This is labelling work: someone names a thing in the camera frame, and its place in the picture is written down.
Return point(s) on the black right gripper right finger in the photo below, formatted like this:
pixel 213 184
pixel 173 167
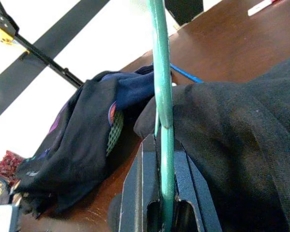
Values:
pixel 191 193

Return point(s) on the red and white pen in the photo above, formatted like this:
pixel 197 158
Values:
pixel 258 8

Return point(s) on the dark wooden table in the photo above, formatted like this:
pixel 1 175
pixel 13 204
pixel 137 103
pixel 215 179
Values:
pixel 232 36

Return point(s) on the blue plastic hanger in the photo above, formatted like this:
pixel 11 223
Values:
pixel 186 74

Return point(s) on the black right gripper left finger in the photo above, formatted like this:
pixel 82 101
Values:
pixel 140 181

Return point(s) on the red patterned cloth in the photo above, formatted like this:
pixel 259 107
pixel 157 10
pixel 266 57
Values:
pixel 8 164

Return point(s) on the dark navy printed garment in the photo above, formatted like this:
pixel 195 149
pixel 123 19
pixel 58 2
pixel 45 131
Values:
pixel 75 145

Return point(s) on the teal plastic hanger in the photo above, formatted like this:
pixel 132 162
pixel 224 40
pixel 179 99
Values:
pixel 163 72

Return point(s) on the black folding chair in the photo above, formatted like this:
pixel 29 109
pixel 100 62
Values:
pixel 50 46

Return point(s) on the black T-shirt white print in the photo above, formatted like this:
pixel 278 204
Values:
pixel 232 145

